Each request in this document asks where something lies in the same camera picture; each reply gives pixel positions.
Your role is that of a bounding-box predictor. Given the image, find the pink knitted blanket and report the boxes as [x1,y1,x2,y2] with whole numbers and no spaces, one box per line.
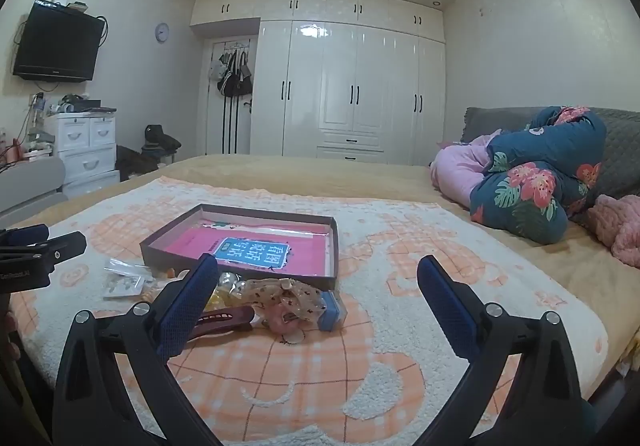
[587,193,640,269]

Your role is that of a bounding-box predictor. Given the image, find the orange white plaid blanket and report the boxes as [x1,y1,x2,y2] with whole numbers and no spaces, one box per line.
[10,176,608,446]

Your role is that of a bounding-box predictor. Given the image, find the white wardrobe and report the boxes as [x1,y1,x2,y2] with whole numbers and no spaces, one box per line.
[190,0,447,167]

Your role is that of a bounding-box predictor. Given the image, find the black wall television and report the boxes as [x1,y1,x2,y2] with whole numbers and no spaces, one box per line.
[12,0,106,83]

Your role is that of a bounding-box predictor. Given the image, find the white door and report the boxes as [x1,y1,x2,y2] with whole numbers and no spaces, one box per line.
[202,37,258,156]

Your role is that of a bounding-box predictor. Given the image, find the black device box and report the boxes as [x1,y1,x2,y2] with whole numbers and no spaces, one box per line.
[60,96,117,115]

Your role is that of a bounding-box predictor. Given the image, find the white drawer cabinet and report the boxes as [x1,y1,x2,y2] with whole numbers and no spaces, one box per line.
[47,111,121,197]

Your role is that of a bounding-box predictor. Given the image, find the dark red oval hair clip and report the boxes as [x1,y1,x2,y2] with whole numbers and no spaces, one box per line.
[187,305,256,342]

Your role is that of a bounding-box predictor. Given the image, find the dark clothes pile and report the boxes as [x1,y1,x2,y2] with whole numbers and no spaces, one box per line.
[116,123,182,177]

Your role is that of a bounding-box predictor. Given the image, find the blue square hair clip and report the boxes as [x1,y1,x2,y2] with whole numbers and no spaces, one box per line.
[317,290,348,329]

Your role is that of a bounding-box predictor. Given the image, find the hanging dark bags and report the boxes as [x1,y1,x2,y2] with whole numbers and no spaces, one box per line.
[207,49,253,98]

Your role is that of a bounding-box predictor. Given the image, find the pink and blue book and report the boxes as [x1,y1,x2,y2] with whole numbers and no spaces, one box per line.
[167,225,333,278]

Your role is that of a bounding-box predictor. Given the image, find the person's left hand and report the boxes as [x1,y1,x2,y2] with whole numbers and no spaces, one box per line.
[0,313,22,363]

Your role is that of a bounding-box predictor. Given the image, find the brown shallow cardboard box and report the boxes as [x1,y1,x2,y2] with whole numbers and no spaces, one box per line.
[140,203,338,292]

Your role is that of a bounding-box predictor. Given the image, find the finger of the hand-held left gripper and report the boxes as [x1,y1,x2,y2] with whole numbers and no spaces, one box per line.
[0,231,87,273]
[0,225,50,249]

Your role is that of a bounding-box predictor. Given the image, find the blue floral quilt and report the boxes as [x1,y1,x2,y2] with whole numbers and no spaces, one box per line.
[470,105,608,245]

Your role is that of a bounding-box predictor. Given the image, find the grey chair back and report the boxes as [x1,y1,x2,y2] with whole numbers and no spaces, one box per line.
[0,157,68,227]

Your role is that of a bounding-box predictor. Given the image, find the clear bag with earrings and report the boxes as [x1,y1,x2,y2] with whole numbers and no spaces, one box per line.
[103,257,167,301]

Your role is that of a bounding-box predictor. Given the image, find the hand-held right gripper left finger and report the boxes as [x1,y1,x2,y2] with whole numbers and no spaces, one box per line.
[52,253,221,446]

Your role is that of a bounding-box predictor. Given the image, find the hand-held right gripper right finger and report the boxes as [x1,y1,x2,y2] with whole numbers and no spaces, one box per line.
[416,255,596,446]

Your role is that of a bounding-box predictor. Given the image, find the pink garment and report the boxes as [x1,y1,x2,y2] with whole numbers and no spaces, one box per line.
[430,129,503,207]

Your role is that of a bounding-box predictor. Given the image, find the sheer dotted bow hair tie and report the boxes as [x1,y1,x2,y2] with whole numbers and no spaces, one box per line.
[229,277,327,344]

